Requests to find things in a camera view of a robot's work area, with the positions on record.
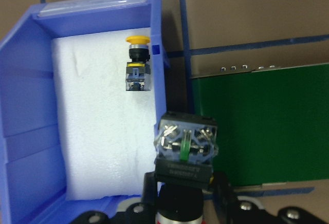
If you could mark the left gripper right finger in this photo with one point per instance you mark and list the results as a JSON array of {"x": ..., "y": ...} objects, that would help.
[{"x": 227, "y": 207}]

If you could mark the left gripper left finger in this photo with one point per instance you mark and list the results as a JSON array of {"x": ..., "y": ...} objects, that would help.
[{"x": 143, "y": 211}]

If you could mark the red push button switch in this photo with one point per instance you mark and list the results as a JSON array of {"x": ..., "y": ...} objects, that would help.
[{"x": 185, "y": 149}]

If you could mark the white foam pad left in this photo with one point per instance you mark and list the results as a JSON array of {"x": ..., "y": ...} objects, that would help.
[{"x": 106, "y": 132}]

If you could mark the green conveyor belt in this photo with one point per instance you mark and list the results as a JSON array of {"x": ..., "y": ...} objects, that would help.
[{"x": 272, "y": 125}]

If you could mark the left blue plastic bin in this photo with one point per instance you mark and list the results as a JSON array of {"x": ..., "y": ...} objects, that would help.
[{"x": 33, "y": 174}]

